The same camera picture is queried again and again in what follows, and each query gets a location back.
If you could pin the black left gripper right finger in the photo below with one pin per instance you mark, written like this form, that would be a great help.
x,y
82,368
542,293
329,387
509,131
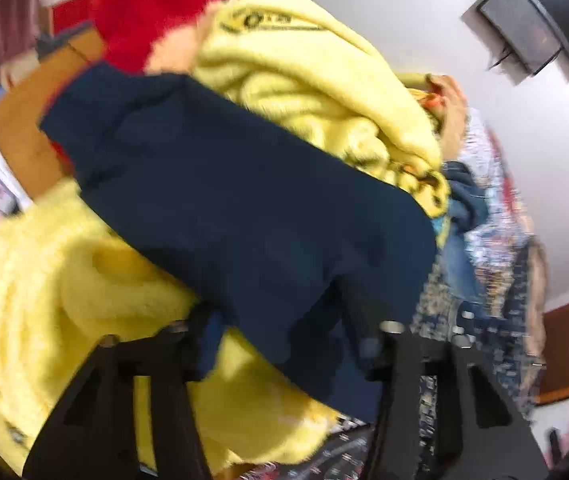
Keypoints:
x,y
414,372

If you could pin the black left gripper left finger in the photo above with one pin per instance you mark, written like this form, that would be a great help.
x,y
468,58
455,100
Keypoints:
x,y
91,432

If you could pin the blue denim jeans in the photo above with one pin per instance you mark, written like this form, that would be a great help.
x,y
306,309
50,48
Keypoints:
x,y
467,209

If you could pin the brown wooden headboard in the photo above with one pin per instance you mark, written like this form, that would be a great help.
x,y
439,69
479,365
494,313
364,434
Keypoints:
x,y
27,151

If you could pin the patchwork patterned bedspread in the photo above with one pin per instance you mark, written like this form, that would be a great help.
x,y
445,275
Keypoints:
x,y
509,264

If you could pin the red fluffy garment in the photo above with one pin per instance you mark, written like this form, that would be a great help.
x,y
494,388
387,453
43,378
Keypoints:
x,y
127,27

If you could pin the yellow fleece cartoon blanket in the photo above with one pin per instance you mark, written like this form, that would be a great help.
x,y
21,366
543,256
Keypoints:
x,y
66,279

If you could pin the navy patterned garment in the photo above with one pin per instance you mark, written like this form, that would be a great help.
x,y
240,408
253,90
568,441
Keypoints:
x,y
304,254

